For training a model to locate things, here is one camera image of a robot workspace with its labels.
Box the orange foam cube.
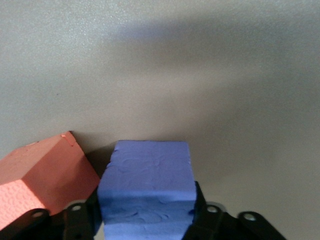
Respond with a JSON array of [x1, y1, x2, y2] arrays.
[[0, 130, 101, 230]]

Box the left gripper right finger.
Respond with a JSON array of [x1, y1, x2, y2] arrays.
[[183, 180, 289, 240]]

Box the purple foam cube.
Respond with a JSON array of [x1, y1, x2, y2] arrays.
[[96, 139, 197, 240]]

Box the brown table mat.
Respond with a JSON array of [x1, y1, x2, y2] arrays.
[[0, 0, 320, 240]]

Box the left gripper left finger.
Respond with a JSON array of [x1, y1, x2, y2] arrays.
[[0, 191, 103, 240]]

